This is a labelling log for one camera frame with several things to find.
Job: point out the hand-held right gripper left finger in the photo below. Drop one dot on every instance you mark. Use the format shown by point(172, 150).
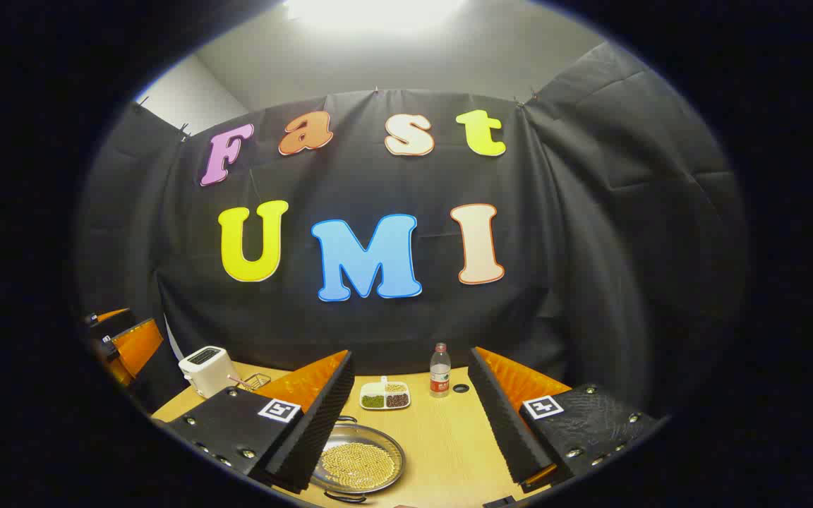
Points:
point(315, 430)

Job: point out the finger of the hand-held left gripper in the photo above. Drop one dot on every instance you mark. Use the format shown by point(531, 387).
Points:
point(140, 346)
point(106, 316)

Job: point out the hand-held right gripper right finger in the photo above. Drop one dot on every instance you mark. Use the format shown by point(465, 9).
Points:
point(509, 423)

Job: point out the stainless steel pot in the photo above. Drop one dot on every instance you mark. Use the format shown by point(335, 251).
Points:
point(378, 437)

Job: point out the pile of yellow soybeans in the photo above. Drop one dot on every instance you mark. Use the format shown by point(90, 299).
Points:
point(357, 466)

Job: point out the pile of green beans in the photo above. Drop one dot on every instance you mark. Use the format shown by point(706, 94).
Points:
point(372, 401)

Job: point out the white toaster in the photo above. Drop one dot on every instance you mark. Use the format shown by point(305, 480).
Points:
point(205, 370)

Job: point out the white divided dish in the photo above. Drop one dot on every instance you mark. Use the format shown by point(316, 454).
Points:
point(384, 397)

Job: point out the clear water bottle red label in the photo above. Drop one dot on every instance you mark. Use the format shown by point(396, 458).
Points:
point(440, 374)

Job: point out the pile of dark beans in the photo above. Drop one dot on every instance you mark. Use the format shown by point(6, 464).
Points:
point(397, 400)

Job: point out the pink stick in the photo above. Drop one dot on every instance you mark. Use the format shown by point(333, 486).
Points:
point(237, 382)

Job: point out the pile of pale grains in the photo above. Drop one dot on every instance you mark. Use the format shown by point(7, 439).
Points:
point(396, 387)

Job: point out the ceiling light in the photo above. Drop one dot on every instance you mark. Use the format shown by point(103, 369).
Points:
point(375, 13)

